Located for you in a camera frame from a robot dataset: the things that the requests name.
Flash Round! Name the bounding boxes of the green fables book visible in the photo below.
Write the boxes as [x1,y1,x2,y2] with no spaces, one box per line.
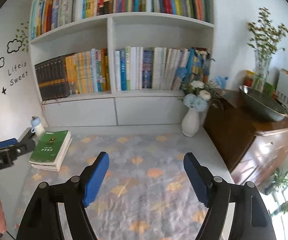
[29,130,72,164]

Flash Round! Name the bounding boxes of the red puppet adventure book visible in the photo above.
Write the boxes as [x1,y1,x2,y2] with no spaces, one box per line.
[31,137,72,172]

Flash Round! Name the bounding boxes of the white cup blue lid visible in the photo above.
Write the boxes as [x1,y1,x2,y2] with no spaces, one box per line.
[31,116,45,138]

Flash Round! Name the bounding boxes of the brown wooden side cabinet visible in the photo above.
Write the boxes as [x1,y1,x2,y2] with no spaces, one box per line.
[204,89,288,185]

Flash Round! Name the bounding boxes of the patterned ginkgo tablecloth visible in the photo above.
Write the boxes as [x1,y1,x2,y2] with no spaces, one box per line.
[14,133,231,239]

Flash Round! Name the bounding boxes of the white ceramic vase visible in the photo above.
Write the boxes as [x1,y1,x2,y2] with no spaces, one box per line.
[181,108,200,137]

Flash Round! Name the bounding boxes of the dark metal bowl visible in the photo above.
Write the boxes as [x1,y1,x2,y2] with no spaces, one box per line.
[239,86,288,122]

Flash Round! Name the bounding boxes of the shelf book row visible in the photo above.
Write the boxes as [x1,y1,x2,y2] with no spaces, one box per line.
[35,47,211,101]
[29,0,212,40]

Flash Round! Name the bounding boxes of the blue artificial flowers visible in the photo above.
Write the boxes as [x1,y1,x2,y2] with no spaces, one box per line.
[175,67,229,112]

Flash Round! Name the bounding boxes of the glass vase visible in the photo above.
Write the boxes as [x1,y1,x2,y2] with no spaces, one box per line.
[252,50,272,92]

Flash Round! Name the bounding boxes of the green potted plant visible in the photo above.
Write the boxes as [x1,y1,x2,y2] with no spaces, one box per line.
[247,7,288,60]

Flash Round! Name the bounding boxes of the upper shelf book row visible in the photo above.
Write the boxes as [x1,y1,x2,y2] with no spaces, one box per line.
[29,0,212,40]

